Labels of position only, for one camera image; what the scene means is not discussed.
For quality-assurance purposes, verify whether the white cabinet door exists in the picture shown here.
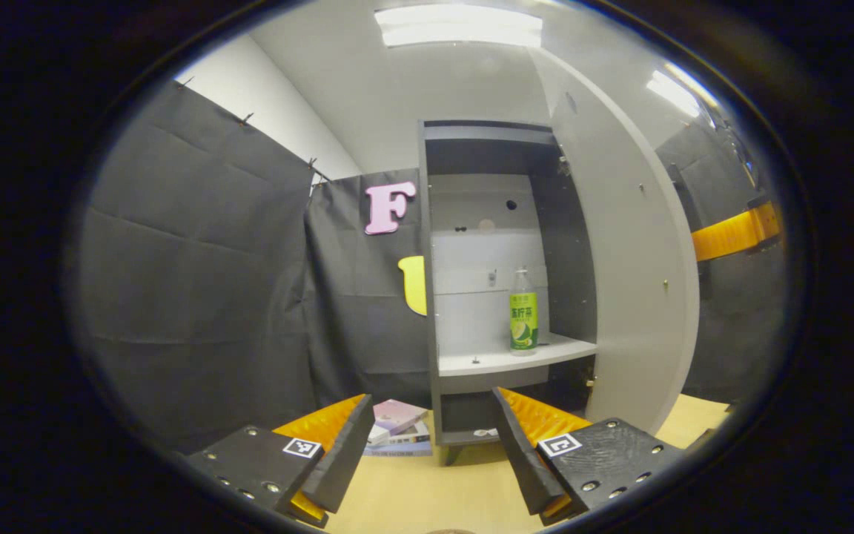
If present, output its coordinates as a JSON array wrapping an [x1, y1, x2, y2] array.
[[529, 48, 714, 436]]

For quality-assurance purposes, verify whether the black backdrop cloth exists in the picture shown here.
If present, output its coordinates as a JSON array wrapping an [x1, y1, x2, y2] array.
[[64, 78, 791, 453]]

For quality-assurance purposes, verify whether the grey cabinet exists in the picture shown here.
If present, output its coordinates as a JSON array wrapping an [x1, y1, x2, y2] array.
[[418, 119, 600, 467]]

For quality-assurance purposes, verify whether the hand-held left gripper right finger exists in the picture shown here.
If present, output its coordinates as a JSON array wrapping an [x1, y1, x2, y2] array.
[[491, 386, 685, 527]]

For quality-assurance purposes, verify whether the green label bottle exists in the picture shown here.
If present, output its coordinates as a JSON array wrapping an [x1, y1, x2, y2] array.
[[509, 267, 540, 357]]

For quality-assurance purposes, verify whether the white and blue box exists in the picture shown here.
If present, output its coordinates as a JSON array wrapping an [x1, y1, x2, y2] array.
[[364, 421, 434, 457]]

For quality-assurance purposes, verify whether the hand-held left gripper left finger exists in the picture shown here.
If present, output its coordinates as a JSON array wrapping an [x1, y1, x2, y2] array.
[[185, 393, 377, 530]]

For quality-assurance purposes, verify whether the ceiling light panel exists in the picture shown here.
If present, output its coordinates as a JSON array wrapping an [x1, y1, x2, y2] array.
[[374, 4, 544, 49], [646, 63, 721, 119]]

